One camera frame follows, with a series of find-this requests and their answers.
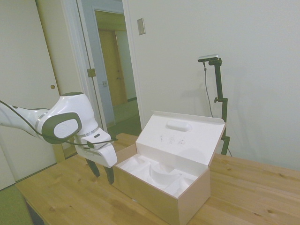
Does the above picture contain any black camera stand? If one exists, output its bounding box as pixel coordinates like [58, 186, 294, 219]
[202, 58, 231, 156]

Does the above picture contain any grey stereo camera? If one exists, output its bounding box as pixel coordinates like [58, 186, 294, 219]
[198, 53, 221, 63]

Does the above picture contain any white open door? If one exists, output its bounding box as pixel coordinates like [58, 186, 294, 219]
[61, 0, 116, 160]

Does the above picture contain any cardboard box with hinged lid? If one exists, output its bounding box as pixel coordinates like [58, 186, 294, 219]
[111, 110, 226, 220]

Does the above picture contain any grey camera cable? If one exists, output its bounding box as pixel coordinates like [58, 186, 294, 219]
[203, 62, 214, 117]

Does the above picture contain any green chair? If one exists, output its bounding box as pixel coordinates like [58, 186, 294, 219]
[0, 183, 35, 225]

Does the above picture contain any wooden hallway door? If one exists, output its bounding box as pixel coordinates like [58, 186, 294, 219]
[98, 28, 129, 106]

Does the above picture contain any white closet door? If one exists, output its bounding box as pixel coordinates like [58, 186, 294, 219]
[0, 0, 62, 184]

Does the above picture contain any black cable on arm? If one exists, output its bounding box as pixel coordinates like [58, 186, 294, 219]
[0, 100, 118, 149]

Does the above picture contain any grey wall switch plate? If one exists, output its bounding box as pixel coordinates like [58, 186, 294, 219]
[137, 17, 146, 36]

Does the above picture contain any white moulded box insert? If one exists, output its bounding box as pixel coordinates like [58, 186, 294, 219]
[115, 154, 197, 198]

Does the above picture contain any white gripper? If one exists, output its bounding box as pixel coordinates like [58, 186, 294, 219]
[74, 132, 118, 185]

